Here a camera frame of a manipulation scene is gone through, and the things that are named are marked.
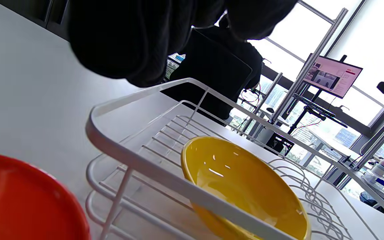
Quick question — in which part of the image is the person's left hand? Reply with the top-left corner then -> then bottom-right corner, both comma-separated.
68,0 -> 297,88

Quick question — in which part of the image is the yellow bowl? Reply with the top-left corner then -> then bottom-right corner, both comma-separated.
181,136 -> 311,240

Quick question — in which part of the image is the orange bowl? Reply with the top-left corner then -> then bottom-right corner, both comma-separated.
0,151 -> 91,240

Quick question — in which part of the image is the flat screen monitor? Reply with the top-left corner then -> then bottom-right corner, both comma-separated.
303,53 -> 363,99

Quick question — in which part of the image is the black mesh office chair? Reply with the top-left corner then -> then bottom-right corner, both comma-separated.
161,29 -> 253,110

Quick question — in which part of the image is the black monitor stand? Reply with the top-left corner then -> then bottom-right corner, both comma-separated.
287,55 -> 349,134

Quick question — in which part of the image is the black computer tower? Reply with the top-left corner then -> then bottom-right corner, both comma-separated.
265,133 -> 294,156

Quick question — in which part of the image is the aluminium frame post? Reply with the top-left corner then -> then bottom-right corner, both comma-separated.
271,7 -> 349,123

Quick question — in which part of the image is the white wire dish rack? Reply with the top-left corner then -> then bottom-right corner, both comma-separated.
85,78 -> 384,240

